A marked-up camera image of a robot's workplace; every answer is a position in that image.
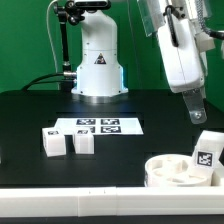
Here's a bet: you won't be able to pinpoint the white marker sheet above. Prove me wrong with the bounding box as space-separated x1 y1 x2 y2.
55 118 143 135

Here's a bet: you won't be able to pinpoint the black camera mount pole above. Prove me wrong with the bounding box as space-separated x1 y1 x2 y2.
53 0 112 91

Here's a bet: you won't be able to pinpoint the black cables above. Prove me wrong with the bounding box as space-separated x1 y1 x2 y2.
21 70 78 91

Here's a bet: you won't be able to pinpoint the white cable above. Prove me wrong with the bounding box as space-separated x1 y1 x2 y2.
46 0 60 74

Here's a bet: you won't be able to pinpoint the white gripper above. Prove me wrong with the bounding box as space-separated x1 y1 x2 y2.
157 17 207 124

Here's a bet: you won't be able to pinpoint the white round stool seat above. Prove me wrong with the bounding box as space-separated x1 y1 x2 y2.
144 154 211 187

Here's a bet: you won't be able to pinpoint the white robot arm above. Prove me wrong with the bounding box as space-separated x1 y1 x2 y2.
72 0 224 124

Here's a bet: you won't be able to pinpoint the white L-shaped wall fixture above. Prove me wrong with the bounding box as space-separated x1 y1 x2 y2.
0 166 224 218

